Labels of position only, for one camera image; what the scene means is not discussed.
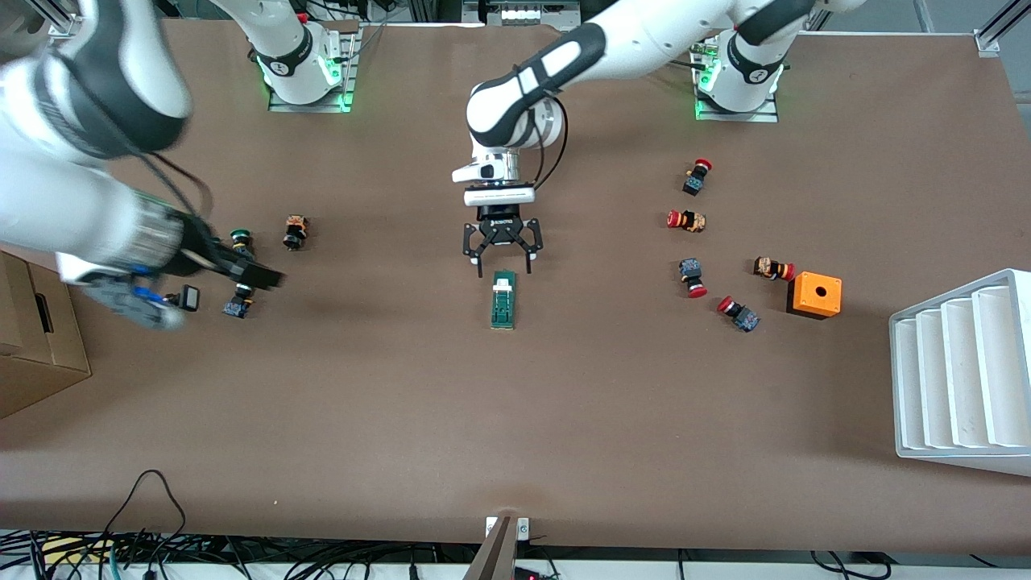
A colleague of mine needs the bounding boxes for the brown cardboard box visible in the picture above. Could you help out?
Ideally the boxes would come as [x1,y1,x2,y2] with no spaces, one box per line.
[0,249,93,421]

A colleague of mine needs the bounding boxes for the black looped cable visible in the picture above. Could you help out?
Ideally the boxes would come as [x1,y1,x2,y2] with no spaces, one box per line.
[103,469,188,558]

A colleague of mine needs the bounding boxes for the tangled black cable bundle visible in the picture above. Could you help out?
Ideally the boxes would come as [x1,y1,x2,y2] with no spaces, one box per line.
[0,528,488,580]

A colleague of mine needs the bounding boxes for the white stepped plastic rack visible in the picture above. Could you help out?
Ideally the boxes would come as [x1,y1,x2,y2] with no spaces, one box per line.
[888,267,1031,479]

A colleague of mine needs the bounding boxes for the orange button enclosure box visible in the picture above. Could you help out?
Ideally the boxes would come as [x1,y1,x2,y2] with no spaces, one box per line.
[785,271,844,321]

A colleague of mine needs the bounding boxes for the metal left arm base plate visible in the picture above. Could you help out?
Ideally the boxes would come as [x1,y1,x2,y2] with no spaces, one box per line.
[694,32,780,124]

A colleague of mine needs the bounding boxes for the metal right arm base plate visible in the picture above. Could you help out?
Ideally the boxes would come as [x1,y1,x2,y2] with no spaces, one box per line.
[267,23,361,114]

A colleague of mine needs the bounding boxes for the brown post with metal bracket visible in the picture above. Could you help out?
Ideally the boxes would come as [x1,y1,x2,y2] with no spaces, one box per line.
[462,516,532,580]

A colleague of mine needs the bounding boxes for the lit white device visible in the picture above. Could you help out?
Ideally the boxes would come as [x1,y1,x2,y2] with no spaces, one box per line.
[462,0,582,27]

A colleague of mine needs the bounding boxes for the aluminium frame profile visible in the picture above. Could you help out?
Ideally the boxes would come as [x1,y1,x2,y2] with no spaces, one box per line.
[973,0,1031,56]

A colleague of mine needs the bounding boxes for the black button orange contact block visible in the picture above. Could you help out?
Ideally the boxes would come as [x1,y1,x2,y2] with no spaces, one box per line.
[282,213,312,253]

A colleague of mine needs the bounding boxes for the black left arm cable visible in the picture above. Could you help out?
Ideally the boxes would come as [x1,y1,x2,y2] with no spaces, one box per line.
[527,95,569,192]

